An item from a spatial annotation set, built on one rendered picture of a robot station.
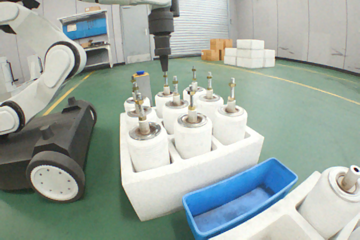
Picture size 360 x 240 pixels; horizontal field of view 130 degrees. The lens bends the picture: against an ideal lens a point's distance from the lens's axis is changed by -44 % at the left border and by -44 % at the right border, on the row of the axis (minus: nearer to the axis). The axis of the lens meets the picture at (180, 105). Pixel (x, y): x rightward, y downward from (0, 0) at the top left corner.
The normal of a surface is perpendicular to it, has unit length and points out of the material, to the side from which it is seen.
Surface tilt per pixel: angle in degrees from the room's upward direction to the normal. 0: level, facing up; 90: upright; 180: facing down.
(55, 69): 90
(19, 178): 90
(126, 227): 0
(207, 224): 0
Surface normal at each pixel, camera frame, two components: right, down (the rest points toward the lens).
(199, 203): 0.32, 0.30
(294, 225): -0.95, 0.17
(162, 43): 0.04, 0.37
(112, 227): -0.07, -0.93
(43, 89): 0.11, 0.64
